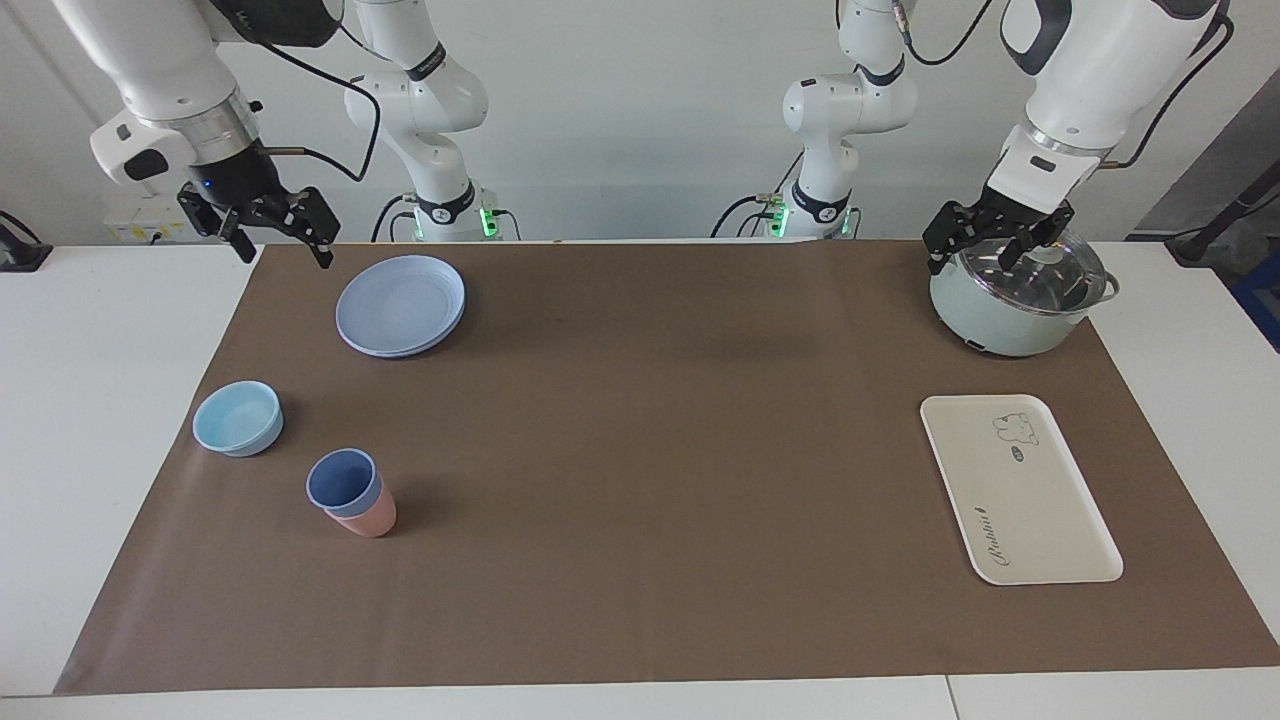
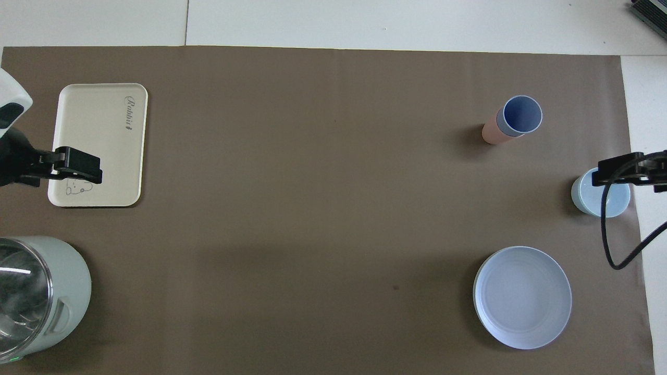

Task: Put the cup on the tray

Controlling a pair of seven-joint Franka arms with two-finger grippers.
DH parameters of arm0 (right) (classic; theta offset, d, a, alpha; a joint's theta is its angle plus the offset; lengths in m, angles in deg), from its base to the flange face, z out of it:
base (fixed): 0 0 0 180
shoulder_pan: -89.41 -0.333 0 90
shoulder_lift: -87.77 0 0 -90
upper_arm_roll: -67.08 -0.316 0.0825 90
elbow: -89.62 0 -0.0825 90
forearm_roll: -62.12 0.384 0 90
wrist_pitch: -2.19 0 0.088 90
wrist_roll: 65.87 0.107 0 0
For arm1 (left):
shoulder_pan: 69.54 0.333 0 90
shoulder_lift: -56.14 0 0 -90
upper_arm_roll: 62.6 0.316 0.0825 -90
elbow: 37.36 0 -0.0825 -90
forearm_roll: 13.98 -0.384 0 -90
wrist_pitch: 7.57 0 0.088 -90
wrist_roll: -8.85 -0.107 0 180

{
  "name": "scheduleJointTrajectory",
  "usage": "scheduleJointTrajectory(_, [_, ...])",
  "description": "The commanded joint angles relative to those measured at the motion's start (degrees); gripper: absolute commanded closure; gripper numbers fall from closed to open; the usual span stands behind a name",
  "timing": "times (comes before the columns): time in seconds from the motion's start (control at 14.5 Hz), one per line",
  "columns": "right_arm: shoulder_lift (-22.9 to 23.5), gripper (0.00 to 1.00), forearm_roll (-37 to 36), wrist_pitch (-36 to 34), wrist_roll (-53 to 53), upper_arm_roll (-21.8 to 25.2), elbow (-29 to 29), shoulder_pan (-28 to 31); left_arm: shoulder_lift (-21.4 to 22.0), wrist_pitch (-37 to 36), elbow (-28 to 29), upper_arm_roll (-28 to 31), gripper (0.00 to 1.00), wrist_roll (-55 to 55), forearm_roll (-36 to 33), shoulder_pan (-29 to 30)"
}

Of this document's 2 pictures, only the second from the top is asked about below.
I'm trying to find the pink cup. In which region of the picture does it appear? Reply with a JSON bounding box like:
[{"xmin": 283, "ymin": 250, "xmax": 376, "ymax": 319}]
[{"xmin": 481, "ymin": 112, "xmax": 522, "ymax": 145}]

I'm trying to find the light blue bowl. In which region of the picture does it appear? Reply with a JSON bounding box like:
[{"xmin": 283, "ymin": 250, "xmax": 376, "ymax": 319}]
[{"xmin": 571, "ymin": 168, "xmax": 631, "ymax": 218}]

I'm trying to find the pale green electric pot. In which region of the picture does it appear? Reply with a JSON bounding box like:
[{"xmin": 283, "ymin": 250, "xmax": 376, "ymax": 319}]
[{"xmin": 0, "ymin": 236, "xmax": 92, "ymax": 363}]

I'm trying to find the glass pot lid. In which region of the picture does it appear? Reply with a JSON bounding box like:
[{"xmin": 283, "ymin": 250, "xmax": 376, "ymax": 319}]
[{"xmin": 0, "ymin": 239, "xmax": 54, "ymax": 361}]

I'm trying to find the dark grey ribbed device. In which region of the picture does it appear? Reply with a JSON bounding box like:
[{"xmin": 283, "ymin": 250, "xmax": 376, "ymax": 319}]
[{"xmin": 628, "ymin": 0, "xmax": 667, "ymax": 26}]

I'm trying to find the blue plate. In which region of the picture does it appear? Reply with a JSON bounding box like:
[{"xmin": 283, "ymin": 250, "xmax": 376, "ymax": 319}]
[{"xmin": 473, "ymin": 246, "xmax": 573, "ymax": 350}]

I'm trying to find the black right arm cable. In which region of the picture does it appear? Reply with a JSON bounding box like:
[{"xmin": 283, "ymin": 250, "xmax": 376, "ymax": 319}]
[{"xmin": 600, "ymin": 156, "xmax": 667, "ymax": 270}]

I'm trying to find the cream tray with rabbit print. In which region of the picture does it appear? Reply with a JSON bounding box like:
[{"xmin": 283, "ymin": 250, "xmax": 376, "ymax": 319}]
[{"xmin": 47, "ymin": 83, "xmax": 149, "ymax": 208}]

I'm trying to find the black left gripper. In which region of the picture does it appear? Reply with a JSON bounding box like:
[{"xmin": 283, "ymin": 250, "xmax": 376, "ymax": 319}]
[{"xmin": 0, "ymin": 128, "xmax": 103, "ymax": 188}]

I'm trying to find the blue cup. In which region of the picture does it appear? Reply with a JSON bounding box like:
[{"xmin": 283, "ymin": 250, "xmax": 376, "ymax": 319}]
[{"xmin": 495, "ymin": 95, "xmax": 543, "ymax": 138}]

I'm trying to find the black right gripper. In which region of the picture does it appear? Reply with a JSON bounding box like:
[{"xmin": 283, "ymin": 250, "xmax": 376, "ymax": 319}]
[{"xmin": 591, "ymin": 150, "xmax": 667, "ymax": 193}]

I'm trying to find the brown paper table mat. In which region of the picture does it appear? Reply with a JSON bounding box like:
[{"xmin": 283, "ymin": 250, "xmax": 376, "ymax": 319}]
[{"xmin": 0, "ymin": 46, "xmax": 656, "ymax": 375}]

